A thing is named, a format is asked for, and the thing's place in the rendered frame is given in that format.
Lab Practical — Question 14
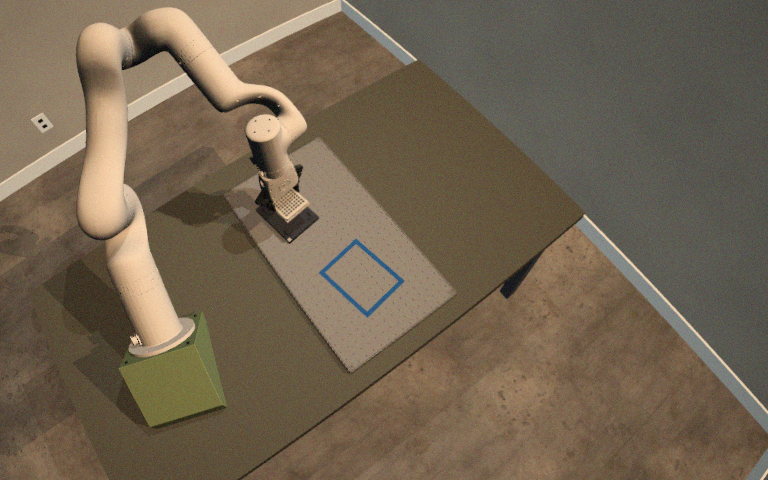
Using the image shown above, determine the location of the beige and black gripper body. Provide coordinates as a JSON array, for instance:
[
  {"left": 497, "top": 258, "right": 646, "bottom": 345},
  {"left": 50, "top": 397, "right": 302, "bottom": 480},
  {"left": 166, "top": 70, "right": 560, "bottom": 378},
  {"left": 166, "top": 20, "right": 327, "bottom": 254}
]
[{"left": 259, "top": 159, "right": 298, "bottom": 202}]

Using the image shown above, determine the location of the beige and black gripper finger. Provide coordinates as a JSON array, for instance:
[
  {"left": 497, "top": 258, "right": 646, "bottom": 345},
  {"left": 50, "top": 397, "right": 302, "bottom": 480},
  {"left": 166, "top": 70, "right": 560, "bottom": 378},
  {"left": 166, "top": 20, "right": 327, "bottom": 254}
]
[
  {"left": 293, "top": 164, "right": 303, "bottom": 193},
  {"left": 254, "top": 189, "right": 276, "bottom": 213}
]

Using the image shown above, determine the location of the blue tape outline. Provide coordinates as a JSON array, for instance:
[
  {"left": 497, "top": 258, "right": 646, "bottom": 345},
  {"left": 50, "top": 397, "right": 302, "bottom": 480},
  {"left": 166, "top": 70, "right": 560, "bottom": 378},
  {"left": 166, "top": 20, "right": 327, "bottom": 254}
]
[{"left": 319, "top": 239, "right": 404, "bottom": 318}]

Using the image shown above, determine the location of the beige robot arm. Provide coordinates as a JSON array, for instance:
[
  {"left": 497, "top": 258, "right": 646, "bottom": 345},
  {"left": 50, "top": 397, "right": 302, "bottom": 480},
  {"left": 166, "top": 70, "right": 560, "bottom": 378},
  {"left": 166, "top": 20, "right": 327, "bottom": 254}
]
[{"left": 76, "top": 7, "right": 307, "bottom": 358}]

